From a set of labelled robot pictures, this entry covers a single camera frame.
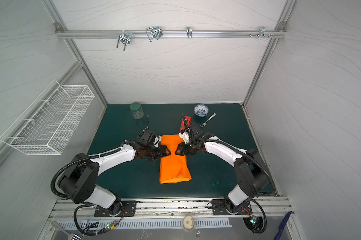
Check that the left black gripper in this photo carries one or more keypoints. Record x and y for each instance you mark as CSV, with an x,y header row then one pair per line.
x,y
161,152

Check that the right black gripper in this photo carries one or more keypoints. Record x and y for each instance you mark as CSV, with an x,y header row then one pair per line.
x,y
185,149

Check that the orange wrapping paper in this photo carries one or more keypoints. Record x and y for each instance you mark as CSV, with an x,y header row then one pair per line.
x,y
173,168

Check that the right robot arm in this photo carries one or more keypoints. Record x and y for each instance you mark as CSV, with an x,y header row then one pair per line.
x,y
253,177

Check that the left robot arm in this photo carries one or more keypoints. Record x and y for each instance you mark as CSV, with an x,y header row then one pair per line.
x,y
77,180

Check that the red tape dispenser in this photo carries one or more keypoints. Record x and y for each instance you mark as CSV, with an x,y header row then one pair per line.
x,y
185,122

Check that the silver fork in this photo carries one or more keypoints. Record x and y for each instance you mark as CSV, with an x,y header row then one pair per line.
x,y
204,124

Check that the green table mat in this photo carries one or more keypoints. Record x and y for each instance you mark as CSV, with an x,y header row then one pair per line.
x,y
210,175

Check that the blue white ceramic bowl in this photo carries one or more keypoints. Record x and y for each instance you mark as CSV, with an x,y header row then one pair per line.
x,y
201,110

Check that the green lid glass jar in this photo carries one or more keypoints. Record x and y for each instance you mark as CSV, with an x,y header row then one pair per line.
x,y
136,110

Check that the round white puck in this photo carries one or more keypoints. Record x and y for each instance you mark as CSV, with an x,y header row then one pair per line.
x,y
188,223

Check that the left metal clamp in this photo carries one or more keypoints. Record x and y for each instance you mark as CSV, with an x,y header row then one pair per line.
x,y
123,40

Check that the metal clamp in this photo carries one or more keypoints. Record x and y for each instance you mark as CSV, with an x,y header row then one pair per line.
x,y
154,32
123,40

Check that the middle metal clamp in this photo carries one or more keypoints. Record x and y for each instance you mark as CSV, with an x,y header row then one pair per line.
x,y
154,32

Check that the small metal hook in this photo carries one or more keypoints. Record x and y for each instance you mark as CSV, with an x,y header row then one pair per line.
x,y
189,32

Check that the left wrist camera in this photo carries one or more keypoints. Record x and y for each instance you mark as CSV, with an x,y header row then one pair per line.
x,y
157,140

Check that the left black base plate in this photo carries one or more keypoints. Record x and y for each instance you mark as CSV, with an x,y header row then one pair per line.
x,y
118,209

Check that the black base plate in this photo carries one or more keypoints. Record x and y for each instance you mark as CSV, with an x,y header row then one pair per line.
x,y
118,209
219,207

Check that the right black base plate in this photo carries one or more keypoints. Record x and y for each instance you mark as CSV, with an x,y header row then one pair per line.
x,y
219,207

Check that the white wire basket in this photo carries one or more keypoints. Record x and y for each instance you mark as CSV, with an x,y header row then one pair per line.
x,y
46,126

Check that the blue handled tool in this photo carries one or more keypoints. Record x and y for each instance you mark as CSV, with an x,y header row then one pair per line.
x,y
282,226

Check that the right metal bracket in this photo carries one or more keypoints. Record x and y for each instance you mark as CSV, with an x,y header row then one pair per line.
x,y
262,34

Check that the aluminium cross rail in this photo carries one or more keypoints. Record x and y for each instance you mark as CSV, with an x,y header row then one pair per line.
x,y
167,34

